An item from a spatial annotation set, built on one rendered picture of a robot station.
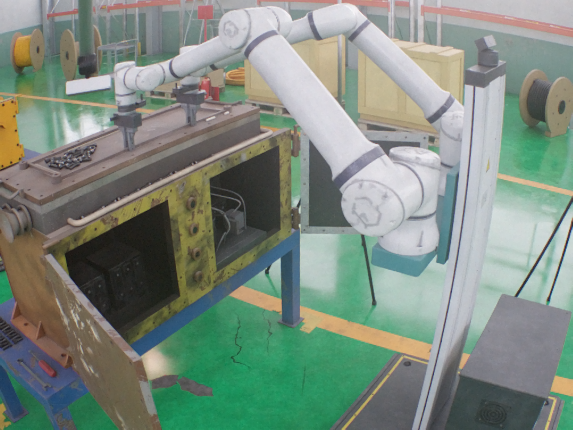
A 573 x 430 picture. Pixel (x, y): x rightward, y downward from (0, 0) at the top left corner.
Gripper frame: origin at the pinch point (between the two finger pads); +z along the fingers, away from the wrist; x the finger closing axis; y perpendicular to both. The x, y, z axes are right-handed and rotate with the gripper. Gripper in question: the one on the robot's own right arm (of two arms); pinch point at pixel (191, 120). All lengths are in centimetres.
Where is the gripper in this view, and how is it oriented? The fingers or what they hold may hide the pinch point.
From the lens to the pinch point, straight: 241.7
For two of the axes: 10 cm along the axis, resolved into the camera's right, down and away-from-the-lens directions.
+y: 5.4, -3.4, 7.7
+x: -8.4, -2.1, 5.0
